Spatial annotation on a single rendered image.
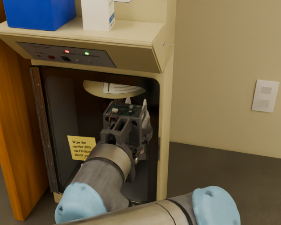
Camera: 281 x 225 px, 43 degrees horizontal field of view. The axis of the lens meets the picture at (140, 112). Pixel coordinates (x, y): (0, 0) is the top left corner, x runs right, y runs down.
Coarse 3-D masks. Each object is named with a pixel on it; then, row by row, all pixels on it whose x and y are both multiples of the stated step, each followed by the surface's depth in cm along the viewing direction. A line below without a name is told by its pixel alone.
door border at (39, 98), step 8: (32, 80) 85; (40, 80) 84; (40, 88) 86; (40, 96) 87; (40, 104) 88; (40, 112) 89; (40, 120) 91; (48, 128) 91; (48, 136) 93; (48, 144) 94; (48, 152) 96; (48, 160) 97; (48, 168) 99; (56, 184) 101; (56, 192) 103
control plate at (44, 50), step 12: (24, 48) 74; (36, 48) 72; (48, 48) 71; (60, 48) 70; (72, 48) 69; (60, 60) 77; (72, 60) 76; (84, 60) 74; (96, 60) 73; (108, 60) 71
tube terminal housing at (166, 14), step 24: (144, 0) 70; (168, 0) 70; (168, 24) 73; (168, 48) 77; (120, 72) 79; (144, 72) 78; (168, 72) 81; (168, 96) 86; (168, 120) 91; (168, 144) 97
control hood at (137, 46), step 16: (0, 32) 68; (16, 32) 67; (32, 32) 67; (48, 32) 66; (64, 32) 66; (80, 32) 66; (96, 32) 66; (112, 32) 66; (128, 32) 66; (144, 32) 66; (160, 32) 67; (16, 48) 75; (96, 48) 67; (112, 48) 65; (128, 48) 64; (144, 48) 63; (160, 48) 68; (80, 64) 77; (128, 64) 72; (144, 64) 70; (160, 64) 70
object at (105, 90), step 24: (48, 72) 83; (72, 72) 81; (96, 72) 79; (48, 96) 86; (72, 96) 84; (96, 96) 82; (120, 96) 81; (144, 96) 79; (48, 120) 90; (72, 120) 88; (96, 120) 86; (72, 168) 96; (144, 168) 89; (144, 192) 94
